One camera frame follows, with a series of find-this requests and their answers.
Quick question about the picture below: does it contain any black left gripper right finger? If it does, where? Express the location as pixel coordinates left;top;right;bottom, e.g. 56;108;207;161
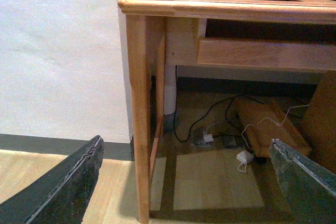
270;138;335;223

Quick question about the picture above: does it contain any black floor cable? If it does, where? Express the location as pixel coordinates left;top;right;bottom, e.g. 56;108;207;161
173;66;263;143

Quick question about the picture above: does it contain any white wall plug charger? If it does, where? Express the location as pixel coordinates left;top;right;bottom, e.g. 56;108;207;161
203;134;214;143

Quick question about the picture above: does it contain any wooden footrest box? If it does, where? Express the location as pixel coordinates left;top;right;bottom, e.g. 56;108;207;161
234;98;312;158

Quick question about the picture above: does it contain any white floor cable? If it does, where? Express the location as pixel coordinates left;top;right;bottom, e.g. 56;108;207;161
240;103;310;154

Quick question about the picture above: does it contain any white power adapter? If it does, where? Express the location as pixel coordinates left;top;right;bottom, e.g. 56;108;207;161
236;150;254;165

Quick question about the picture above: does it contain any wooden desk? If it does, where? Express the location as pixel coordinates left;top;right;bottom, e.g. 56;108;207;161
118;0;335;223

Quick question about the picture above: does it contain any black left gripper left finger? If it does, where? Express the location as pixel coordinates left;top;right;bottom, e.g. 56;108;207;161
1;135;104;223

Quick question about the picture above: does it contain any wooden pull-out keyboard tray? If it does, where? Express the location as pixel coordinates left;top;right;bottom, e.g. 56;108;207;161
197;38;335;72

